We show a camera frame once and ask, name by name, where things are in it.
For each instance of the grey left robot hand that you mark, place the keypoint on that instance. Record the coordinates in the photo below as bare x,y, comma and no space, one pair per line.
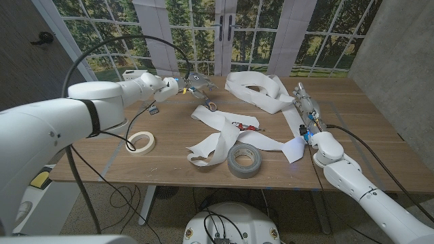
198,81

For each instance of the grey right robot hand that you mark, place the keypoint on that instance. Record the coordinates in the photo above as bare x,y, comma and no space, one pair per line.
310,112

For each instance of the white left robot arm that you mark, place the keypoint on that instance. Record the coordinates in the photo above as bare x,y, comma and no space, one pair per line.
51,125

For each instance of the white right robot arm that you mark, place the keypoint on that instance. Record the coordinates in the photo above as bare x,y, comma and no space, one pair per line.
373,200

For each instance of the long white receipt paper strip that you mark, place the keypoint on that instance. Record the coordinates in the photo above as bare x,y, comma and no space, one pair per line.
223,135

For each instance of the white power box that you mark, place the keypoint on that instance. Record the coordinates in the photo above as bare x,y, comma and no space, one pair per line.
130,72

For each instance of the printed window forest backdrop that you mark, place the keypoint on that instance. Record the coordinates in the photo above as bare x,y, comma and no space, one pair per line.
254,34

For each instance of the beige masking tape roll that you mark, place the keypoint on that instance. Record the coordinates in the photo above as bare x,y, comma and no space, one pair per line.
140,152

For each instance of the grey table leg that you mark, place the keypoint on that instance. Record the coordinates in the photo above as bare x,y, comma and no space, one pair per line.
322,213

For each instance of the black round floor object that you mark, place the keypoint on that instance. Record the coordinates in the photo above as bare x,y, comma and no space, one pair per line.
166,191

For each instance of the white robot torso base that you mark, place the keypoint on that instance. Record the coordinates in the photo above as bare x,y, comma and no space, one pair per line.
254,223

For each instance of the white table leg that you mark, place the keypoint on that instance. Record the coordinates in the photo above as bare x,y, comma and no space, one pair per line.
146,206

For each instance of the yellow black foot pedal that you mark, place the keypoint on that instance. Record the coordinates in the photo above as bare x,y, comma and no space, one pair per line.
40,180

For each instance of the white floor board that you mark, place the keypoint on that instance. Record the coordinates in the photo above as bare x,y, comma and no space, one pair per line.
51,210

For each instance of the white robot torso edge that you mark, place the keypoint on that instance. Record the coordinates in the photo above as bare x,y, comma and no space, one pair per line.
68,240

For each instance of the grey duct tape roll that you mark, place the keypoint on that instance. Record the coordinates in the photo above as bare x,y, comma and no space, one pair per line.
237,169

